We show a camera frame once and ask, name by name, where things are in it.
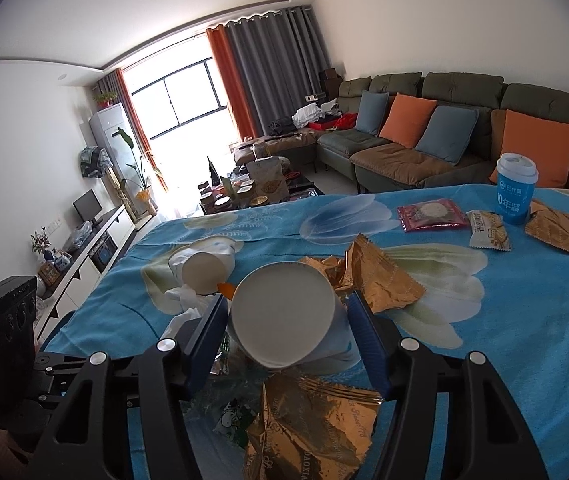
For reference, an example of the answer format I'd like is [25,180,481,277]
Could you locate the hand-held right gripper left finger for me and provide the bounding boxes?
[34,294,230,480]

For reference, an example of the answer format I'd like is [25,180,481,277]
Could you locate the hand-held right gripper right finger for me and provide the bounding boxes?
[347,291,550,480]

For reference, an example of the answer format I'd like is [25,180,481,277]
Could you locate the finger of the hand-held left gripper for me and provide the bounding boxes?
[38,353,91,377]

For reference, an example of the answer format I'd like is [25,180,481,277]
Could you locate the white tissue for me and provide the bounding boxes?
[163,284,218,342]

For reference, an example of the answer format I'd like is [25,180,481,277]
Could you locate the gold foil wrapper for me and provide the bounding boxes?
[243,374,384,480]
[299,233,426,317]

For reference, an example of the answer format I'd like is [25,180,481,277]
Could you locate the large white paper cup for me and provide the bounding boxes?
[228,262,361,372]

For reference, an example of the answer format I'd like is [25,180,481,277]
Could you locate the green white snack wrapper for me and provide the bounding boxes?
[213,340,266,450]

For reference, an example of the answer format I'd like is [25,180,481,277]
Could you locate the small white paper cup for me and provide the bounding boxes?
[168,239,238,297]

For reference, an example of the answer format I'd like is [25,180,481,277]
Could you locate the blue floral blanket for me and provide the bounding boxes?
[39,182,569,480]

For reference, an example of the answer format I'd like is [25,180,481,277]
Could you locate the white tv cabinet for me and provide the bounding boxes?
[33,202,138,342]

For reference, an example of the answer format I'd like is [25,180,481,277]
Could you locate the clear plastic bag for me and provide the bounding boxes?
[71,219,96,247]

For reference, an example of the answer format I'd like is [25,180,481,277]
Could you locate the pink snack packet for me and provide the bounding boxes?
[397,198,471,234]

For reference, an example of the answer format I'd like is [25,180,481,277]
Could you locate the cluttered coffee table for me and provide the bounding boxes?
[196,155,324,217]

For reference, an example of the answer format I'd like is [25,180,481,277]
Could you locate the black monitor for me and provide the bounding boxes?
[72,190,104,227]

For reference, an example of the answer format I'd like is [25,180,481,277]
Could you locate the white cracker packet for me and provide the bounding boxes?
[465,209,512,251]

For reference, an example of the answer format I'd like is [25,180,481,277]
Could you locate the brown paper bag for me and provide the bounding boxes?
[245,156,291,207]

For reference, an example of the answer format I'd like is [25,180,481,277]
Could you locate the tall leafy plant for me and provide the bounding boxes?
[116,127,164,202]

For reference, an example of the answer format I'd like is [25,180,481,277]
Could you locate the green brown sofa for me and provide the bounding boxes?
[237,72,569,197]

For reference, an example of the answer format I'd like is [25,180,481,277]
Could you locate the dark hanging bag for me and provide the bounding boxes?
[80,145,113,179]

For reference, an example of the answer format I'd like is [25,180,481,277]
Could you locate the blue cup with white lid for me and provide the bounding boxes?
[495,152,539,226]

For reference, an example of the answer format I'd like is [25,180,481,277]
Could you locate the gold brown snack packet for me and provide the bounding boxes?
[524,198,569,257]

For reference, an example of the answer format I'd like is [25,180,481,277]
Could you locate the red cloth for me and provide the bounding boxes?
[331,112,361,131]

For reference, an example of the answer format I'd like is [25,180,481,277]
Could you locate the large blue cushion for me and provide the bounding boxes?
[414,104,481,166]

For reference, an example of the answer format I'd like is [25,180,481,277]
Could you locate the small orange cushion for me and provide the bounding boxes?
[378,92,438,150]

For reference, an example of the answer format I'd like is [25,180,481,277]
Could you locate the black bag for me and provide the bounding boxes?
[266,117,299,137]

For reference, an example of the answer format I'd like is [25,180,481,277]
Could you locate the white standing air conditioner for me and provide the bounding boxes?
[89,102,141,182]

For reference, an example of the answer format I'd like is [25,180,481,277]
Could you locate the small blue cushion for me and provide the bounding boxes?
[355,89,391,137]

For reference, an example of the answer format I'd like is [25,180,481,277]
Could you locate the narrow orange curtain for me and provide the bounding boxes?
[116,67,171,194]

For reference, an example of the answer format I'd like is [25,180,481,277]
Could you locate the white clothes pile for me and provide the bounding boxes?
[291,99,341,129]

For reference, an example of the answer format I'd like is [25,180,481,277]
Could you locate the black framed window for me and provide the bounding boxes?
[126,57,230,142]

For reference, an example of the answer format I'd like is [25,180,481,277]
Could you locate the large orange cushion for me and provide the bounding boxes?
[488,108,569,189]

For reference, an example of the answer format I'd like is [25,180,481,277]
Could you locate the wide orange curtain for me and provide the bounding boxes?
[206,25,261,142]

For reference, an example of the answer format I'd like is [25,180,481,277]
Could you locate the dark brown boxes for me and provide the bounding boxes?
[318,68,344,97]

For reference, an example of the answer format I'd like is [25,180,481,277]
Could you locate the narrow grey curtain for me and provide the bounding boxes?
[96,72,126,107]

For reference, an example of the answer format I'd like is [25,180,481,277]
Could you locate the wide grey curtain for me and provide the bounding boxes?
[224,4,334,142]

